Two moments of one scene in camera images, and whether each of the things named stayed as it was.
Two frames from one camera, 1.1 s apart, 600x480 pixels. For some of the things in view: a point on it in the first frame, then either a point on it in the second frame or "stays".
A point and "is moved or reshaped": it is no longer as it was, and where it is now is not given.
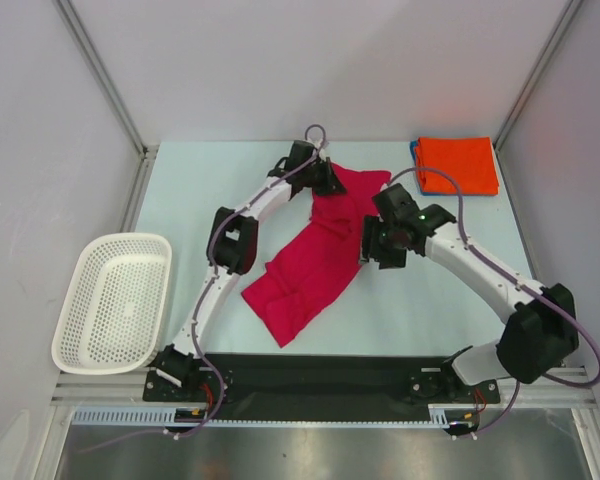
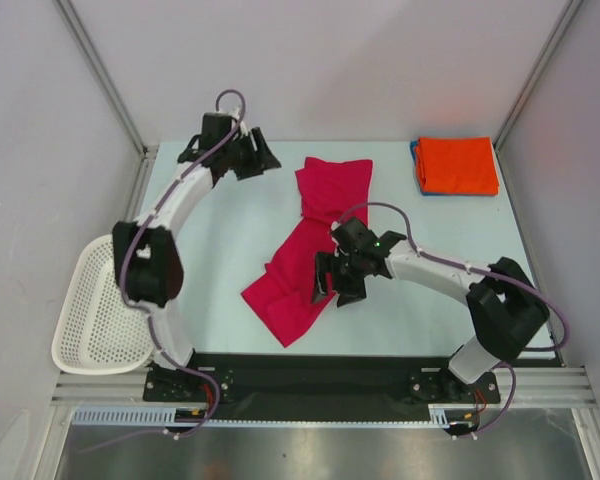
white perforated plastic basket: x=114 y=315 stays
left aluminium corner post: x=115 y=95 stays
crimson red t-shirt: x=302 y=283 is moved or reshaped
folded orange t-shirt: x=470 y=160 stays
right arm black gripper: x=375 y=245 to x=340 y=275
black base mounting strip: x=317 y=387 stays
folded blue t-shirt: x=413 y=147 stays
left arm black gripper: x=329 y=185 to x=256 y=164
